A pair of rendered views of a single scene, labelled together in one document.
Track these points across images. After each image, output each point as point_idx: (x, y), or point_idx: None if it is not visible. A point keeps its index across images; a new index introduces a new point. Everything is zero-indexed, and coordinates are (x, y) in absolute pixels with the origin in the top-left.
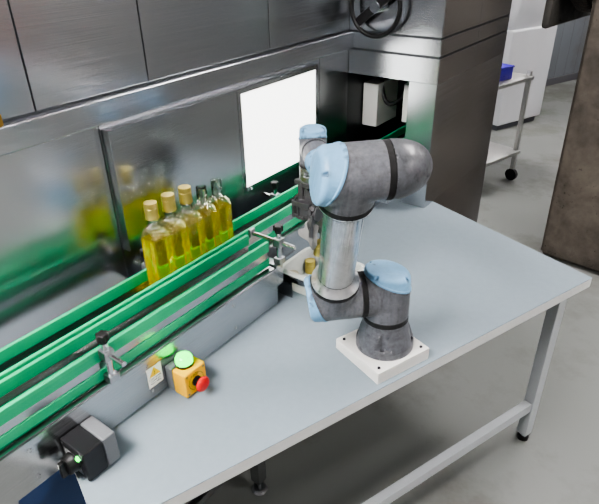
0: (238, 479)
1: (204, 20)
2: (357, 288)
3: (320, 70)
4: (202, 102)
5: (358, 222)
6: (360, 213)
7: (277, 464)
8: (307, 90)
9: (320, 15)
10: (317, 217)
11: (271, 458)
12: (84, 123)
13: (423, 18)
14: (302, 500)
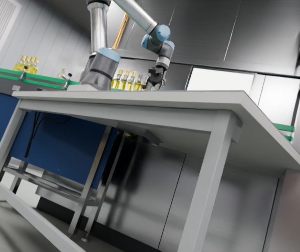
0: (76, 240)
1: (190, 42)
2: (95, 53)
3: (265, 81)
4: (173, 63)
5: (92, 10)
6: (88, 1)
7: (86, 251)
8: (243, 83)
9: (271, 55)
10: (151, 78)
11: (91, 251)
12: (130, 55)
13: None
14: (57, 250)
